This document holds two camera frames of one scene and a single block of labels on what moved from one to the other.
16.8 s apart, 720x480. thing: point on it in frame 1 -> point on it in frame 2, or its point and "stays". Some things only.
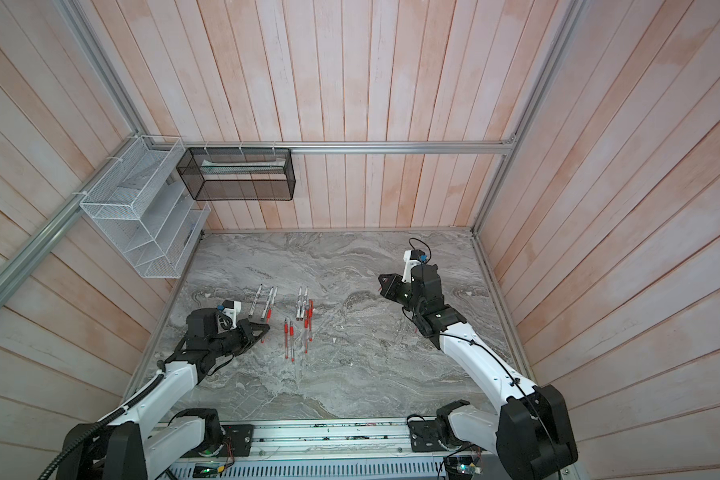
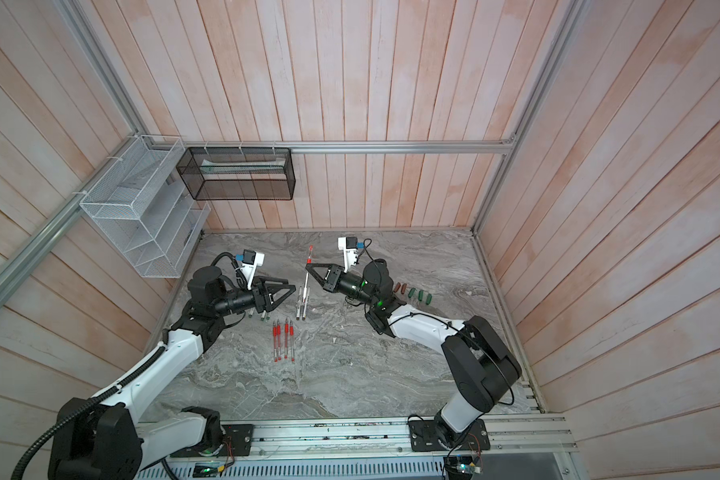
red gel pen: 306,335 -> 309,260
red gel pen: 310,318 -> 278,339
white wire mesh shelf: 140,203 stays
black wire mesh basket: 239,174 stays
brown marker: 299,304 stays
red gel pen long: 292,337 stays
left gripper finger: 254,326 -> 272,283
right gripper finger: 389,284 -> 312,266
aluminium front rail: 333,440 stays
